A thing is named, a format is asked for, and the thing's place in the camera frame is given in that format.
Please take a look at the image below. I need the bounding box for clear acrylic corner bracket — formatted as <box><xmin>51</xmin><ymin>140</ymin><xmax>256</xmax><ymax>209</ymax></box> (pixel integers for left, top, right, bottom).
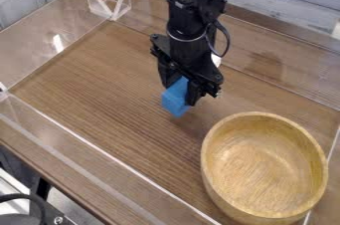
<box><xmin>87</xmin><ymin>0</ymin><xmax>132</xmax><ymax>21</ymax></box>

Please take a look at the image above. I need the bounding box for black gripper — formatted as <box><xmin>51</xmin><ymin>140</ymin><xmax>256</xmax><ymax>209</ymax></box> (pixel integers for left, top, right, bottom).
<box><xmin>151</xmin><ymin>29</ymin><xmax>223</xmax><ymax>107</ymax></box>

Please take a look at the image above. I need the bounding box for brown wooden bowl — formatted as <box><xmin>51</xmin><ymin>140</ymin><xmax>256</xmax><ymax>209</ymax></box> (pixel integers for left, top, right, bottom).
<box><xmin>200</xmin><ymin>112</ymin><xmax>328</xmax><ymax>225</ymax></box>

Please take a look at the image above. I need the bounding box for black cable lower left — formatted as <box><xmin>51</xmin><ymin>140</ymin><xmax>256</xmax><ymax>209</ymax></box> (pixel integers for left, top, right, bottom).
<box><xmin>0</xmin><ymin>192</ymin><xmax>51</xmax><ymax>225</ymax></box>

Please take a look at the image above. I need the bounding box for blue rectangular block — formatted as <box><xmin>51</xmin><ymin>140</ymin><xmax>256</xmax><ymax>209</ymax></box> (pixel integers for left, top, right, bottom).
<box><xmin>161</xmin><ymin>77</ymin><xmax>189</xmax><ymax>117</ymax></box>

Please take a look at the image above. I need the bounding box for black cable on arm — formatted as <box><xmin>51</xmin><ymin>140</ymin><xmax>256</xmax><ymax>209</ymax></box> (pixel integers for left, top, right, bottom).
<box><xmin>204</xmin><ymin>19</ymin><xmax>232</xmax><ymax>59</ymax></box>

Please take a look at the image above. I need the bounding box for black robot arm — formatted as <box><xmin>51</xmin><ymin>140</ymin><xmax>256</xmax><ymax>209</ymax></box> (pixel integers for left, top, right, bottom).
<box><xmin>151</xmin><ymin>0</ymin><xmax>227</xmax><ymax>107</ymax></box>

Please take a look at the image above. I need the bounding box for green Expo marker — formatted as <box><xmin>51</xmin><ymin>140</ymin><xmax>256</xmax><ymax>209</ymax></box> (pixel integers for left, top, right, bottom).
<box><xmin>211</xmin><ymin>54</ymin><xmax>221</xmax><ymax>68</ymax></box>

